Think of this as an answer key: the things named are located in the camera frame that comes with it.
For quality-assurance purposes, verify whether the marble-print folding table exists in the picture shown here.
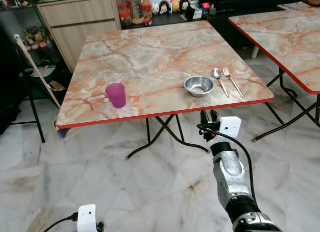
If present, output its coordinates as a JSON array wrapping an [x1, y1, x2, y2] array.
[[55, 20, 275, 160], [228, 4, 320, 142]]

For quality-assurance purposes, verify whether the printed magazine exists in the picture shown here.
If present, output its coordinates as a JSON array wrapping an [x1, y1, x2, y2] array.
[[277, 1, 307, 13]]

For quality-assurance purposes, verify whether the orange-filled plastic jar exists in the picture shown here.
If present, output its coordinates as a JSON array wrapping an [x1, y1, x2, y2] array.
[[141, 0, 153, 23]]

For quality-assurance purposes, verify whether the wooden broom handle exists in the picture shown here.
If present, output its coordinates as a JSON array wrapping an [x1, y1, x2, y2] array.
[[14, 35, 63, 110]]

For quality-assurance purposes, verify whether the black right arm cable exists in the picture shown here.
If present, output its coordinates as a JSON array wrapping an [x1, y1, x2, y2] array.
[[196, 123, 257, 202]]

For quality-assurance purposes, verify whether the purple plastic cup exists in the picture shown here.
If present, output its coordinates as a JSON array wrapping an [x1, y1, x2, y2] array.
[[105, 83, 127, 109]]

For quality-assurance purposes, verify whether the black and white box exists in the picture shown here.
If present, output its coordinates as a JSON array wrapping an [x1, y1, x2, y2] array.
[[184, 6, 204, 21]]

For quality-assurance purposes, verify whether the clear tall plastic jar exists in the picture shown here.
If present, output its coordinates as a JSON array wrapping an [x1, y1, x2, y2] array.
[[127, 0, 143, 25]]

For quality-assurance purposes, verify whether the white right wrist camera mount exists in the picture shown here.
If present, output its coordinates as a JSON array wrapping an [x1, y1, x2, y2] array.
[[218, 116, 242, 140]]

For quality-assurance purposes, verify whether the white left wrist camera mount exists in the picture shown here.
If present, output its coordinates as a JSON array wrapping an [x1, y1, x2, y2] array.
[[77, 204, 98, 232]]

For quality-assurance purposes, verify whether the steel fork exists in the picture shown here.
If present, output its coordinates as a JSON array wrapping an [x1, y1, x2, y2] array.
[[222, 67, 246, 99]]

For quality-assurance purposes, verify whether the light wooden cabinet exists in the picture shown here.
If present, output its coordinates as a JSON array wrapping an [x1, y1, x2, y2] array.
[[37, 0, 122, 72]]

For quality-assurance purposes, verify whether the black metal shelf rack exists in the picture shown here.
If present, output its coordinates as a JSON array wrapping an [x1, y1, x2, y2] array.
[[0, 6, 74, 143]]

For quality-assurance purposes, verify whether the steel spoon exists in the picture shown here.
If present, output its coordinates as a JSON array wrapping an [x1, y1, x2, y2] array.
[[211, 68, 230, 98]]

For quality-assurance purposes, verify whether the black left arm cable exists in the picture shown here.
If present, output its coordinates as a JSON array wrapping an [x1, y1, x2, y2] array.
[[42, 213, 80, 232]]

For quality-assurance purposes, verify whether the steel bowl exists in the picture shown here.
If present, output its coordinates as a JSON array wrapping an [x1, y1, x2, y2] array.
[[183, 76, 216, 97]]

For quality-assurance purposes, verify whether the red-lidded plastic jar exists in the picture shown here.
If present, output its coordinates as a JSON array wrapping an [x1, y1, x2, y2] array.
[[116, 0, 129, 27]]

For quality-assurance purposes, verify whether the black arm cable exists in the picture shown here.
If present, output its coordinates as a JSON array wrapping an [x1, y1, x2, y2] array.
[[42, 213, 80, 232], [196, 123, 257, 202]]

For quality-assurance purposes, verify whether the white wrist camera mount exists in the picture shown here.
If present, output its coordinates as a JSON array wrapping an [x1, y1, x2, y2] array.
[[77, 204, 98, 232], [218, 116, 242, 140]]

